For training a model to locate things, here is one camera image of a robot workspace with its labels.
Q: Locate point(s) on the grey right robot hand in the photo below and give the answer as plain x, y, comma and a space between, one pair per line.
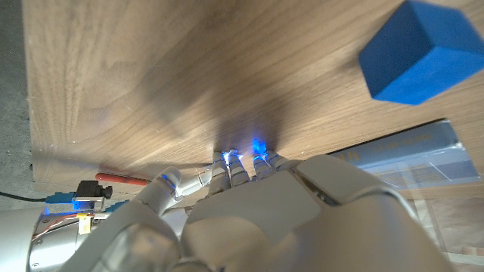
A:
56, 242

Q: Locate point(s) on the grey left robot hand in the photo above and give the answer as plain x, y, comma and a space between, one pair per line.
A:
283, 219

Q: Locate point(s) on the white puzzle piece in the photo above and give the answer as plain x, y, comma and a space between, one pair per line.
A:
231, 153

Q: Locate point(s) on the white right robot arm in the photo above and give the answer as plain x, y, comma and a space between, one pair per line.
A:
15, 242

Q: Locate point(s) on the blue puzzle board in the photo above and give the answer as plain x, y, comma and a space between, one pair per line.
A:
408, 158

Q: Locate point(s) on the small blue cube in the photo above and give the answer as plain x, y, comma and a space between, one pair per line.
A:
419, 53

